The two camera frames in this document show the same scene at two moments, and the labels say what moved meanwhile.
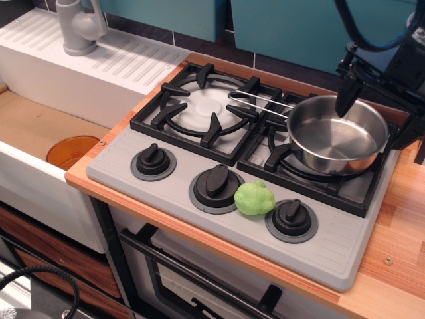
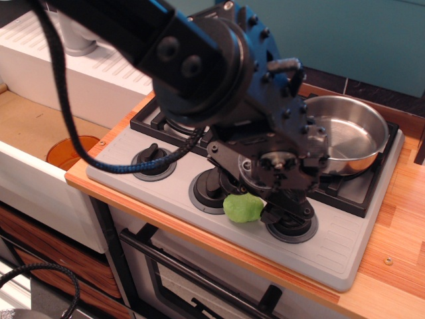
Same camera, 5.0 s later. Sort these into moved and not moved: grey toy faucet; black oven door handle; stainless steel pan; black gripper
Moved: black gripper
Not moved: grey toy faucet; stainless steel pan; black oven door handle
